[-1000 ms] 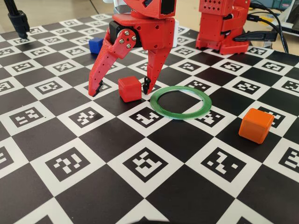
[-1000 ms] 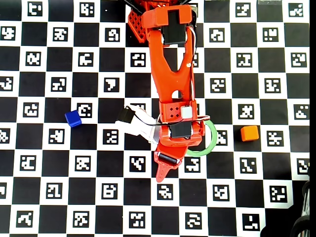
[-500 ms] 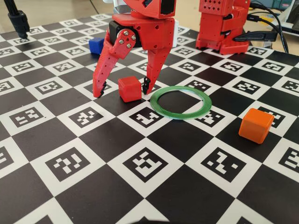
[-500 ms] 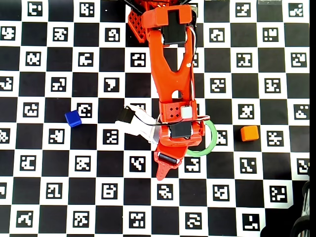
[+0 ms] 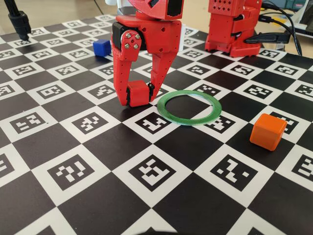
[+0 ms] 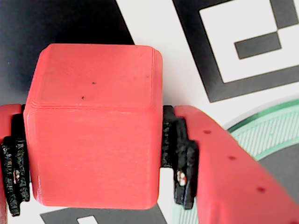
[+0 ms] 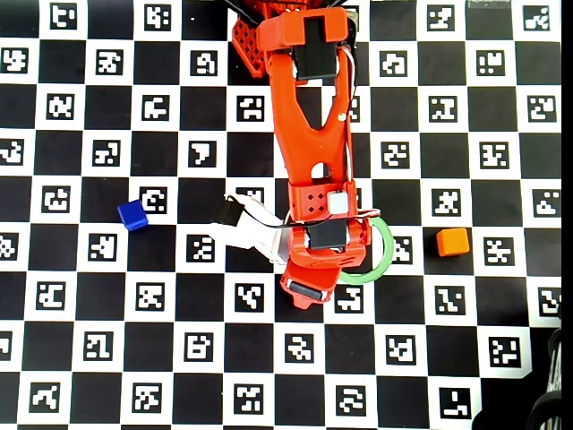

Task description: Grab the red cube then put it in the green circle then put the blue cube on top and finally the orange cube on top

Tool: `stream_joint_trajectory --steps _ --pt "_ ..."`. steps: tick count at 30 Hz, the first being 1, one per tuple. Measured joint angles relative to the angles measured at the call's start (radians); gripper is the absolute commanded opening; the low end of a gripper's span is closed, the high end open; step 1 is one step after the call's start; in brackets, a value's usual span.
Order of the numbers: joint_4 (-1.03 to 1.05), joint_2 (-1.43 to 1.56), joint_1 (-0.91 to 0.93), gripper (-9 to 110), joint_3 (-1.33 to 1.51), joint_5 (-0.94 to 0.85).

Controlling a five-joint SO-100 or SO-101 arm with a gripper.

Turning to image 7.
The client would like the blue cube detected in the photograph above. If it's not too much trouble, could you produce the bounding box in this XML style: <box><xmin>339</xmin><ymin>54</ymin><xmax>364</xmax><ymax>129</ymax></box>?
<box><xmin>116</xmin><ymin>199</ymin><xmax>150</xmax><ymax>233</ymax></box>

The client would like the white square wrist module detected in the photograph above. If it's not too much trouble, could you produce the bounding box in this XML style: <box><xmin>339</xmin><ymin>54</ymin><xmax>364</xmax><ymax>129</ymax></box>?
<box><xmin>326</xmin><ymin>192</ymin><xmax>349</xmax><ymax>216</ymax></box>

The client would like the black flexible stand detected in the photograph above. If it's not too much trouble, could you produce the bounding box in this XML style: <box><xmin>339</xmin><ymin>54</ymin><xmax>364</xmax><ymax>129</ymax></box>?
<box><xmin>527</xmin><ymin>304</ymin><xmax>573</xmax><ymax>430</ymax></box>

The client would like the orange cube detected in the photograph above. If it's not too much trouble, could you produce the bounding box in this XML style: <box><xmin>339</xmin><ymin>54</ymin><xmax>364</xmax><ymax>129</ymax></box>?
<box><xmin>435</xmin><ymin>227</ymin><xmax>472</xmax><ymax>258</ymax></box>

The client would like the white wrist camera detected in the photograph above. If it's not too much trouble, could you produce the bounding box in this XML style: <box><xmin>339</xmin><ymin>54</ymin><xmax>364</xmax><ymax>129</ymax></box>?
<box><xmin>209</xmin><ymin>193</ymin><xmax>293</xmax><ymax>266</ymax></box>

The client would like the green ring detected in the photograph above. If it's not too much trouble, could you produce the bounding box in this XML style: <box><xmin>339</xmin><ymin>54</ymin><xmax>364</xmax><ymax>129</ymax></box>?
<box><xmin>335</xmin><ymin>216</ymin><xmax>396</xmax><ymax>286</ymax></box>

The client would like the red robot base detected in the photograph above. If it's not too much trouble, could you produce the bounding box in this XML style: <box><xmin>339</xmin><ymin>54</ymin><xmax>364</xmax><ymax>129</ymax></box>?
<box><xmin>221</xmin><ymin>0</ymin><xmax>360</xmax><ymax>76</ymax></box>

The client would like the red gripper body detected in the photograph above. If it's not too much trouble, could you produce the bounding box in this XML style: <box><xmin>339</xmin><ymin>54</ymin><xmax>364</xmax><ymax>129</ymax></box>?
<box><xmin>280</xmin><ymin>218</ymin><xmax>373</xmax><ymax>292</ymax></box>

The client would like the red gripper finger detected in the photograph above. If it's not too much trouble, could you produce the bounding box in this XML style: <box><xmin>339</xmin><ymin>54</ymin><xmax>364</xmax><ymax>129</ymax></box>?
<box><xmin>279</xmin><ymin>275</ymin><xmax>334</xmax><ymax>311</ymax></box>

